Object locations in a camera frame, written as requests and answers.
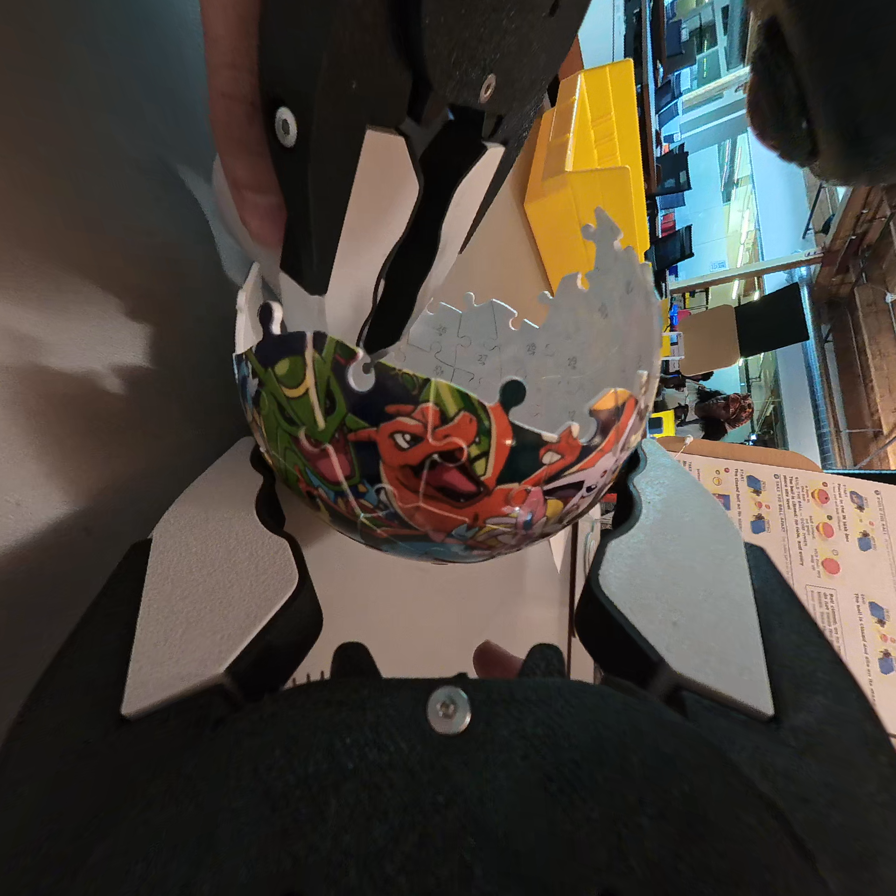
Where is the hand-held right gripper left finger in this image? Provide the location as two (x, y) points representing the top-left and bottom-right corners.
(120, 437), (324, 721)

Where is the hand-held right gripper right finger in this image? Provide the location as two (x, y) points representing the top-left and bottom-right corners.
(575, 440), (777, 722)

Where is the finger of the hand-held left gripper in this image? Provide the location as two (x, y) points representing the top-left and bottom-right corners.
(365, 107), (510, 356)
(279, 126), (424, 347)

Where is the colourful puzzle ball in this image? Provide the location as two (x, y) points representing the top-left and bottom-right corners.
(233, 206), (662, 563)

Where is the person's left hand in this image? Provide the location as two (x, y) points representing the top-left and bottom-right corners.
(202, 0), (288, 247)

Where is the person's right hand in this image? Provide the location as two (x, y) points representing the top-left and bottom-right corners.
(472, 640), (525, 679)

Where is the yellow plastic bin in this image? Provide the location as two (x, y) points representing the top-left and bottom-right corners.
(524, 58), (652, 295)

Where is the clipboard with paper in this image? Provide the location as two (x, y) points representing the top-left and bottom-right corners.
(658, 437), (896, 736)

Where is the dark storage rack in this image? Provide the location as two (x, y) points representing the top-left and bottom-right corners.
(651, 0), (697, 270)

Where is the tan rounded panel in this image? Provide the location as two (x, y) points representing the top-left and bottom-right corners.
(678, 304), (742, 377)

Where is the black panel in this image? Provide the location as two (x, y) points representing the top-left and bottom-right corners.
(734, 282), (811, 358)

